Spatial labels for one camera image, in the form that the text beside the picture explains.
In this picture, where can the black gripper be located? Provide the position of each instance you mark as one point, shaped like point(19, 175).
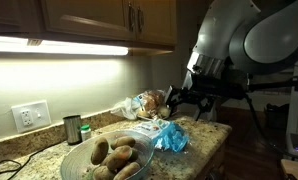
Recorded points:
point(204, 87)

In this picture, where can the white grey Franka robot arm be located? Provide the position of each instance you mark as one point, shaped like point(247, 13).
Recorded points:
point(265, 43)

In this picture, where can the blue plastic potato bag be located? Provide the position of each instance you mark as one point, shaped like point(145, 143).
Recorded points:
point(169, 136)

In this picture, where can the greenish brown potato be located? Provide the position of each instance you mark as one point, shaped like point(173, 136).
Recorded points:
point(118, 158)

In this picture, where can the clear glass bowl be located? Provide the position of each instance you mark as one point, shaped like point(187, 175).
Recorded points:
point(75, 163)

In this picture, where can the clear bag of bread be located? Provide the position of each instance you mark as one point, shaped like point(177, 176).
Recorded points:
point(152, 103)

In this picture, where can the white plastic bag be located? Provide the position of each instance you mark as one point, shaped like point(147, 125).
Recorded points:
point(125, 108)

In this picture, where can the wooden base cabinet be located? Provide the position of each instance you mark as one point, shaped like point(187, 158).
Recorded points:
point(215, 163)

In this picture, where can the black bin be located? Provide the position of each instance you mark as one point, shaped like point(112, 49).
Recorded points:
point(275, 116)

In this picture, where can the white bottle green cap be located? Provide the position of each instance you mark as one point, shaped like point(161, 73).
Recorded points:
point(85, 133)

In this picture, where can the white console blue light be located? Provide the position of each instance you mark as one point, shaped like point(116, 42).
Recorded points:
point(297, 146)

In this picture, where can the stainless steel cup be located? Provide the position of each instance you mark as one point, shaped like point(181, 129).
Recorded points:
point(72, 130)

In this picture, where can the cardboard box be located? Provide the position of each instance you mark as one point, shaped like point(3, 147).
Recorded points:
point(295, 170)

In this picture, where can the under cabinet light strip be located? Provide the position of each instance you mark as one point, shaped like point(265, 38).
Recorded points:
point(72, 47)

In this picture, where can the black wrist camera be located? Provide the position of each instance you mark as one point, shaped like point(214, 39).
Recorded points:
point(237, 85)

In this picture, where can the wooden wall cabinet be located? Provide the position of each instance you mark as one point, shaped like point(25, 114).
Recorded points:
point(89, 16)

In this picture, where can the white wall outlet plate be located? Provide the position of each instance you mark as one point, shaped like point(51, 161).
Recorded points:
point(30, 116)

